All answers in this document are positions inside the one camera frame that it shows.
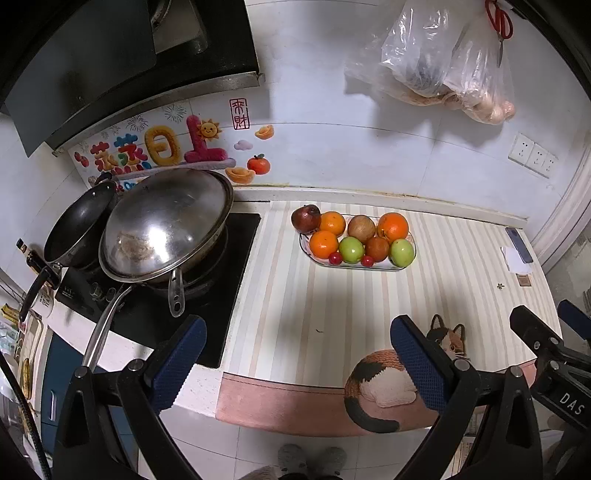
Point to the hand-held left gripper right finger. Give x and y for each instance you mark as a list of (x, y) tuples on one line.
[(418, 364)]

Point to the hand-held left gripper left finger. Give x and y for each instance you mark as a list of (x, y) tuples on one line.
[(178, 364)]

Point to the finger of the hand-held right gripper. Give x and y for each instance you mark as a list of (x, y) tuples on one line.
[(531, 330), (575, 318)]

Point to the glass fruit tray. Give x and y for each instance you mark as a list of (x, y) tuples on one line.
[(383, 264)]

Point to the green round fruit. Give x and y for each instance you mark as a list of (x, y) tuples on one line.
[(352, 249), (401, 252)]

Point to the red cherry tomato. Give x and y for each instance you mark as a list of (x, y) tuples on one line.
[(335, 259), (367, 261)]

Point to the small dark orange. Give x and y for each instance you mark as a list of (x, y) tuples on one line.
[(377, 248)]

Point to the dark reddish brown fruit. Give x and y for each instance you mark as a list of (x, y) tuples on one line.
[(305, 219)]

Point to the small brown tag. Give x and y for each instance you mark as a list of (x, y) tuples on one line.
[(523, 280)]

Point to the white paper sheet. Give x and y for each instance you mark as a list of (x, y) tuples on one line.
[(512, 265)]

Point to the steel wok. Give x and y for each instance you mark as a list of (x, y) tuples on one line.
[(107, 318)]

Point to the dark smartphone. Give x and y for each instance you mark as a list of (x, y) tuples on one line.
[(517, 242)]

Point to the black cooktop stove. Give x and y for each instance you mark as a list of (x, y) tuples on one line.
[(231, 277)]

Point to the blue cabinet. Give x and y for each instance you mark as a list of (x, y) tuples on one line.
[(60, 369)]

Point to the striped cat print mat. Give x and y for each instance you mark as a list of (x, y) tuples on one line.
[(300, 323)]

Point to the grey slipper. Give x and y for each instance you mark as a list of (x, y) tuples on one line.
[(292, 459), (330, 460)]

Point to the large orange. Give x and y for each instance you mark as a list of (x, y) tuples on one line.
[(393, 226)]

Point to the white mug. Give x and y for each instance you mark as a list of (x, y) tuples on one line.
[(46, 302)]

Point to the brown pear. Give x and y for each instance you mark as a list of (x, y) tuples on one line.
[(361, 227)]

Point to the small bright orange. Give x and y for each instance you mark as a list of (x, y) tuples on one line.
[(332, 223), (324, 243)]

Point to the black frying pan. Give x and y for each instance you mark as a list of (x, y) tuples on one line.
[(74, 230)]

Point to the dark sauce bottle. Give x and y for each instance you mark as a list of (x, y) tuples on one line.
[(32, 261)]

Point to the clear plastic bag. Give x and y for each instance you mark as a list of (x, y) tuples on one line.
[(429, 60)]

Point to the black range hood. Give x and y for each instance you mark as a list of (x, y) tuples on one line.
[(92, 60)]

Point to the white door frame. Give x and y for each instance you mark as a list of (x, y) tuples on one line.
[(568, 207)]

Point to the white wall outlet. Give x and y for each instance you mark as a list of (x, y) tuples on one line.
[(549, 165), (521, 148), (537, 158)]

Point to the gold ingot wall sticker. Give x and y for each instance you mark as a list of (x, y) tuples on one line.
[(238, 174), (264, 131)]

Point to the tangerine wall sticker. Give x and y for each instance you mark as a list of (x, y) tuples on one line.
[(258, 164)]

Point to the colourful festive wall decal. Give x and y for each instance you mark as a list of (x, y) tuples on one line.
[(161, 147)]

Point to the cloud wall sticker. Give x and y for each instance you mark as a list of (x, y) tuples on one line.
[(243, 145)]

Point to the red seal wall sticker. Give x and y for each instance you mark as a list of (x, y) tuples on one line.
[(239, 114)]

